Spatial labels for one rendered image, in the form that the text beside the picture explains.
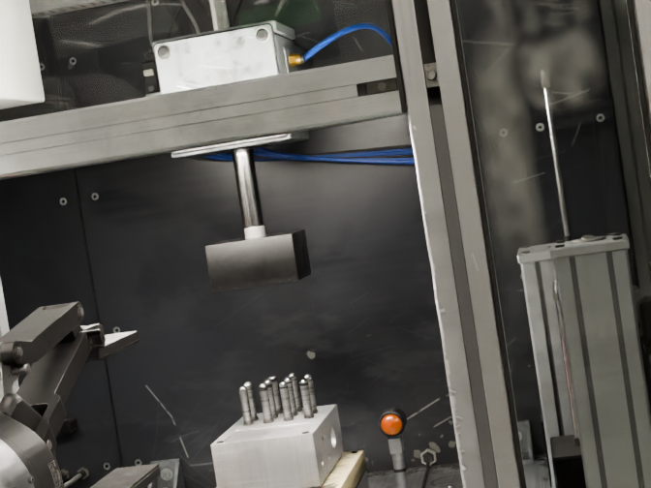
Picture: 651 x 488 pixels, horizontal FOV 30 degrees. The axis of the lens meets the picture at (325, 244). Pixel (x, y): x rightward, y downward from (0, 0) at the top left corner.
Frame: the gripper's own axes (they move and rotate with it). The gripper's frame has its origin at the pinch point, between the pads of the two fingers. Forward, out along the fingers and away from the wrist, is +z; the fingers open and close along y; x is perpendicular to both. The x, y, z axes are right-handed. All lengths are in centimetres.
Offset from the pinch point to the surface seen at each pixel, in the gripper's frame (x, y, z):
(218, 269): 3.2, 5.6, 39.4
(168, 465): 20, -18, 64
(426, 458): -10, -20, 63
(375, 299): -7, -2, 64
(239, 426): 3.8, -9.6, 40.0
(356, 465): -6.5, -15.1, 42.2
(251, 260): -0.1, 5.9, 39.4
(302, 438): -3.8, -10.0, 33.2
